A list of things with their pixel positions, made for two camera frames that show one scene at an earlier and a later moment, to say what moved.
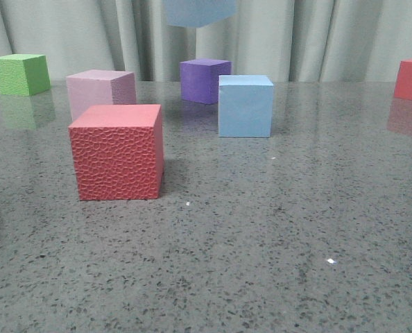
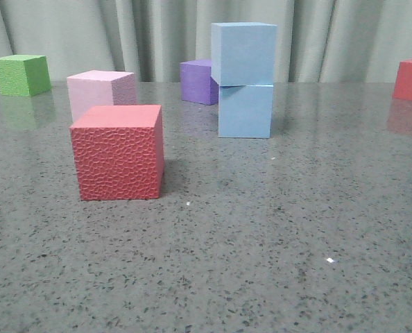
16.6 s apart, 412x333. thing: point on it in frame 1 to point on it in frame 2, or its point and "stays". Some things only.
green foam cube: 21,74 stays
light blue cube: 197,13 to 243,53
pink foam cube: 100,87 stays
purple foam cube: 200,79 stays
